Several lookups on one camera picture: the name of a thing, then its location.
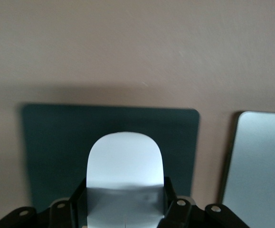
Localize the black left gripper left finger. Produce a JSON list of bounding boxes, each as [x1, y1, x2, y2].
[[0, 177, 88, 228]]

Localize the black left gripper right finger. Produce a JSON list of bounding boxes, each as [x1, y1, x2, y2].
[[160, 177, 248, 228]]

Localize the white computer mouse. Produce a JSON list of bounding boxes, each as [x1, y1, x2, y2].
[[86, 131, 164, 228]]

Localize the black mouse pad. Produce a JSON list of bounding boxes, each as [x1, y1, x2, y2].
[[20, 102, 200, 213]]

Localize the silver closed laptop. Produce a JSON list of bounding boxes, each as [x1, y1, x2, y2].
[[220, 111, 275, 211]]

